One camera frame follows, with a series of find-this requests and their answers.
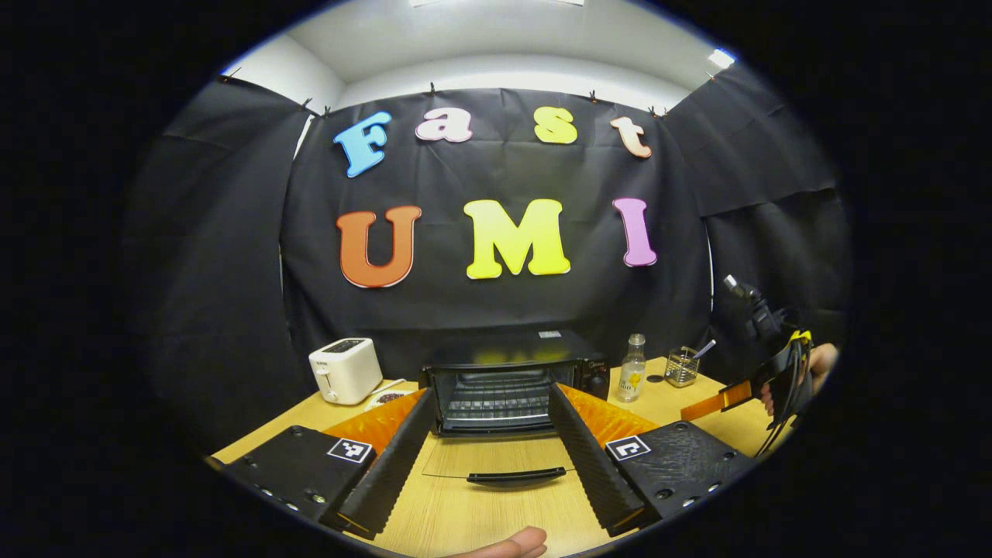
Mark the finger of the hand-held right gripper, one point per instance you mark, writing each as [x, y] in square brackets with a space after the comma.
[713, 401]

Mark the small metal spoon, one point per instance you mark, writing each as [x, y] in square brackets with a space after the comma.
[705, 349]

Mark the white toaster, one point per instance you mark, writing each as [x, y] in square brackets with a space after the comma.
[345, 372]

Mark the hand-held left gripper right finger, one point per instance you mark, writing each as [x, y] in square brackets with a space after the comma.
[593, 473]

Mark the small metal mesh holder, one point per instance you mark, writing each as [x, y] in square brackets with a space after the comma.
[680, 370]

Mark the black electric oven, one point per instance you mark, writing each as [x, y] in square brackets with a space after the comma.
[595, 381]

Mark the ceiling light panel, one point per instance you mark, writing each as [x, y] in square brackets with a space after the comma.
[496, 2]
[721, 58]

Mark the white divided snack plate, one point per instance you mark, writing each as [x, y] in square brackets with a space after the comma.
[387, 397]

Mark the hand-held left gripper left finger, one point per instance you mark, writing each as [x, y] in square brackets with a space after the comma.
[391, 473]

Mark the clear bottle yellow label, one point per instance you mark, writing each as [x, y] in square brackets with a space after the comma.
[632, 376]

